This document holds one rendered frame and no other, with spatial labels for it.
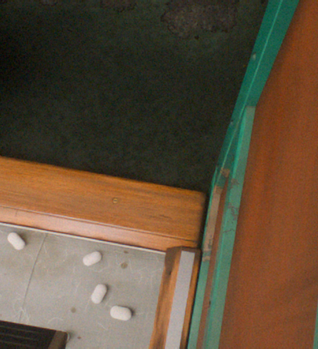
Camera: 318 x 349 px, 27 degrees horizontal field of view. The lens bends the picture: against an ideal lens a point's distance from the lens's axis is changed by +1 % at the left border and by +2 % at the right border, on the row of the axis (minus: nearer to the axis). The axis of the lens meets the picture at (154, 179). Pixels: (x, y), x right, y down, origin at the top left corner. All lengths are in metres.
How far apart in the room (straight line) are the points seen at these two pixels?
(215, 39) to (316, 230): 1.90
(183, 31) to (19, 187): 1.09
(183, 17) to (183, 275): 1.27
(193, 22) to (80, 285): 1.20
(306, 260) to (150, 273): 0.91
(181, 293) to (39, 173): 0.35
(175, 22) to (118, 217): 1.11
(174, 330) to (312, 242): 0.79
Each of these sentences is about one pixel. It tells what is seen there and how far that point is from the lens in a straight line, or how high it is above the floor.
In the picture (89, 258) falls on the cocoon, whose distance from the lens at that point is 1.20.
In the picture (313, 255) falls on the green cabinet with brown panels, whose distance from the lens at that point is 0.29.
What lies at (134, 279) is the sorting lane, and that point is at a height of 0.74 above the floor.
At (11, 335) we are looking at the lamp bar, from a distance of 0.87.
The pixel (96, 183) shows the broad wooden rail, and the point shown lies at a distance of 1.22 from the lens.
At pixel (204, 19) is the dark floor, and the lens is 2.21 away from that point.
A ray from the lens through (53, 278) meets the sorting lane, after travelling 1.22.
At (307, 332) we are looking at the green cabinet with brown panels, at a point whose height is 1.66.
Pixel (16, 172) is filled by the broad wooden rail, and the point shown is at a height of 0.76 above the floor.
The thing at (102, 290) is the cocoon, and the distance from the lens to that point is 1.19.
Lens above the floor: 1.94
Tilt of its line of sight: 75 degrees down
